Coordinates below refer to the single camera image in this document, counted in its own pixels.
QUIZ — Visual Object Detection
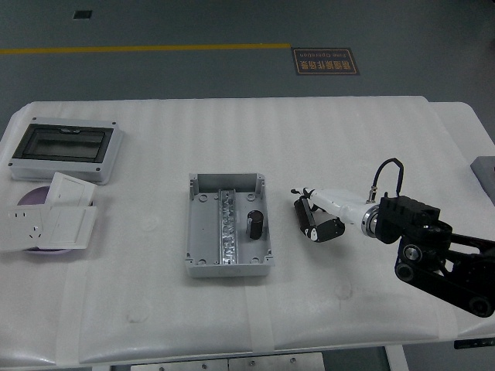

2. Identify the white wall socket panel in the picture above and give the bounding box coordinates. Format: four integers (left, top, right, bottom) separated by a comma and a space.
0, 206, 51, 253

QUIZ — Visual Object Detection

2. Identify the brown floor sign orange text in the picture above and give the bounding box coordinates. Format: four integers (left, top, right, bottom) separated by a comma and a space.
290, 47, 360, 77

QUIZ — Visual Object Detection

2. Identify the silver metal mounting rail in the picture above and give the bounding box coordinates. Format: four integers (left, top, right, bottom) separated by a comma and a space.
218, 188, 241, 267

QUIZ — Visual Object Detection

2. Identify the white table leg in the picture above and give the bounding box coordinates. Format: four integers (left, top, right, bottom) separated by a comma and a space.
384, 345, 409, 371

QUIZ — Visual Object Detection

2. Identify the short black cylindrical battery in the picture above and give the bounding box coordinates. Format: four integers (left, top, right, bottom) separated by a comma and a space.
246, 209, 265, 240

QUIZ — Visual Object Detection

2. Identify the yellow floor line tape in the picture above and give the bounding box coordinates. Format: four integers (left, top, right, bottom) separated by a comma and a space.
0, 43, 292, 56

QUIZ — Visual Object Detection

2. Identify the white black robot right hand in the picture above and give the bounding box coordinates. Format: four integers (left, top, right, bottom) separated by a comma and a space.
290, 187, 368, 243

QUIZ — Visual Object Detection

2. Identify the white wall switch panel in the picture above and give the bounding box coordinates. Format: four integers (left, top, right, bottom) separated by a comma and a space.
38, 206, 97, 250
46, 172, 97, 208

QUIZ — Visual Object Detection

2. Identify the purple round plate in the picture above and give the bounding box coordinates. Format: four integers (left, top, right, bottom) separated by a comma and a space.
17, 185, 96, 256

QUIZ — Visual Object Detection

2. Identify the long black cylindrical battery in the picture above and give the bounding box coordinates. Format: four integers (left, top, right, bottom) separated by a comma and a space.
293, 196, 316, 235

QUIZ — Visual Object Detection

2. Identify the black table control panel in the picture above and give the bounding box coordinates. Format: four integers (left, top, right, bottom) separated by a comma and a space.
454, 338, 495, 351

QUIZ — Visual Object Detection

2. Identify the grey distribution box dark window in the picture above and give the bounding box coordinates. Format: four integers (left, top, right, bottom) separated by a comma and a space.
7, 117, 125, 186

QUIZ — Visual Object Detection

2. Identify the grey flat block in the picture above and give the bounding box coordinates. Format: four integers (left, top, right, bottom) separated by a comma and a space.
469, 155, 495, 194

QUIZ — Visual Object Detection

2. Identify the open grey plastic box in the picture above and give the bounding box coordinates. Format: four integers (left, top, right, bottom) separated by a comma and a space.
184, 172, 276, 279

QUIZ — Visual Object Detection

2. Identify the white foam mat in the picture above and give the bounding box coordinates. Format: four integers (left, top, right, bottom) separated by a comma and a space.
0, 95, 483, 366

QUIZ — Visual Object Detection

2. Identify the grey metal table plate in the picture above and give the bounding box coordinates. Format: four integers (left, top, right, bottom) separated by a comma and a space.
130, 353, 229, 371
227, 352, 325, 371

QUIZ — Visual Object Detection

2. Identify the white tape strip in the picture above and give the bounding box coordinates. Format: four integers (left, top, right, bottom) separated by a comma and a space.
55, 266, 89, 366
435, 305, 460, 342

